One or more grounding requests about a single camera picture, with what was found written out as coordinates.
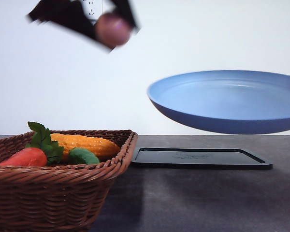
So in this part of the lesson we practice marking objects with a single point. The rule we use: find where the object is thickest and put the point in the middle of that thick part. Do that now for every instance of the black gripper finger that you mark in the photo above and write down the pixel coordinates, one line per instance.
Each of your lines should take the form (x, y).
(123, 8)
(70, 16)

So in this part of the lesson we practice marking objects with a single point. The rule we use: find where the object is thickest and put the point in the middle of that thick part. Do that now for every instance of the brown egg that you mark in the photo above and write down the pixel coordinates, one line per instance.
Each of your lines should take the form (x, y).
(111, 30)

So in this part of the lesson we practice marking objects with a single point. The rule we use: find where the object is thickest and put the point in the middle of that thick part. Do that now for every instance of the blue round plate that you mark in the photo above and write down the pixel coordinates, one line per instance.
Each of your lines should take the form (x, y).
(229, 102)

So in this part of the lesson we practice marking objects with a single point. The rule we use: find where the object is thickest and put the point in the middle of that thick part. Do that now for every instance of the brown wicker basket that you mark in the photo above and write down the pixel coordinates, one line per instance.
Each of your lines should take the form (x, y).
(60, 197)

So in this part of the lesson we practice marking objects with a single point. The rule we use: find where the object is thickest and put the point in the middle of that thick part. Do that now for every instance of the black rectangular tray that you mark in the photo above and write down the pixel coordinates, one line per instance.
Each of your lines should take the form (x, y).
(210, 158)

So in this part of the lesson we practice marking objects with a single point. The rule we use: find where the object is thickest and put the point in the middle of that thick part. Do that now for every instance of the red toy carrot with leaves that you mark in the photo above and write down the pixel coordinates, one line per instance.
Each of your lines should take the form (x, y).
(40, 151)

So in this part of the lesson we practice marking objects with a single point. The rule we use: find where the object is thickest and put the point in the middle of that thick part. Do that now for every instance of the green toy pepper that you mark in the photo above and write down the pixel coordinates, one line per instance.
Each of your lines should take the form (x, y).
(79, 154)

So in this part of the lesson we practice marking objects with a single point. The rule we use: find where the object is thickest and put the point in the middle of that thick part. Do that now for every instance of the yellow toy corn cob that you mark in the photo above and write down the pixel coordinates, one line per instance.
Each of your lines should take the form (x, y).
(69, 141)

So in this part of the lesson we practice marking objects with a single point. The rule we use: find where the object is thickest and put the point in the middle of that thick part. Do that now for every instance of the white wall power socket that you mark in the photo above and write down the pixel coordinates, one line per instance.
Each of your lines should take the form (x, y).
(93, 8)

